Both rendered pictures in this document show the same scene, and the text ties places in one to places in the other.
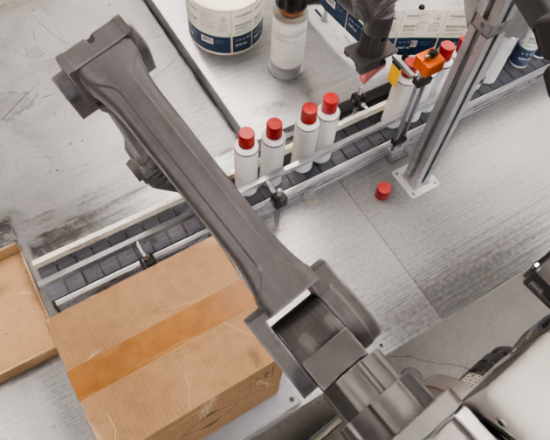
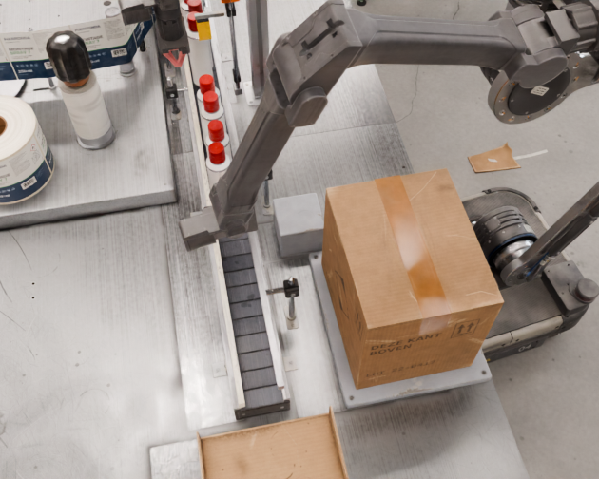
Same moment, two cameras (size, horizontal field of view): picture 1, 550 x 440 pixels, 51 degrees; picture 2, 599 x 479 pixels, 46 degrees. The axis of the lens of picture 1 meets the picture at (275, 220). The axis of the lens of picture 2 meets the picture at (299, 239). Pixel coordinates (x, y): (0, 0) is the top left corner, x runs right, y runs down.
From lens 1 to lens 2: 0.89 m
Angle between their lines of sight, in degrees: 33
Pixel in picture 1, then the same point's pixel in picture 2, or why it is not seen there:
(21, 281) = (238, 442)
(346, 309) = (532, 11)
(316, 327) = (538, 30)
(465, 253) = (344, 86)
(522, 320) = not seen: hidden behind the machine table
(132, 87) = (379, 23)
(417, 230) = not seen: hidden behind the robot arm
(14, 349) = (315, 459)
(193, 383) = (455, 232)
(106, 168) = (129, 334)
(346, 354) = (562, 18)
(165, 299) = (376, 235)
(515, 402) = not seen: outside the picture
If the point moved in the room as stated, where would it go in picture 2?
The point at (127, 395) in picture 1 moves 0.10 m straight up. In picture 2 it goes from (454, 277) to (466, 246)
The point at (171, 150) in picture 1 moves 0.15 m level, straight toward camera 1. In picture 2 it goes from (424, 29) to (537, 38)
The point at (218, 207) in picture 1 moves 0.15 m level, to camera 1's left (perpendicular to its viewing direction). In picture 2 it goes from (462, 30) to (428, 102)
